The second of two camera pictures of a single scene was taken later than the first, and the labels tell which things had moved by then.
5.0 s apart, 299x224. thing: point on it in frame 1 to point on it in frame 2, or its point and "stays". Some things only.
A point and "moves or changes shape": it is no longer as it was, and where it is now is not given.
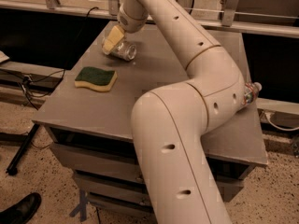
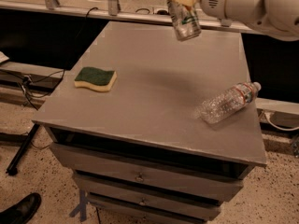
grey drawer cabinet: x=89 y=116 stays
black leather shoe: x=21 y=211 stays
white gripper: x=126 y=20 to x=212 y=1
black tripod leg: x=12 y=169 stays
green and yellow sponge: x=91 y=77 stays
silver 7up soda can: x=124 y=50 moves or changes shape
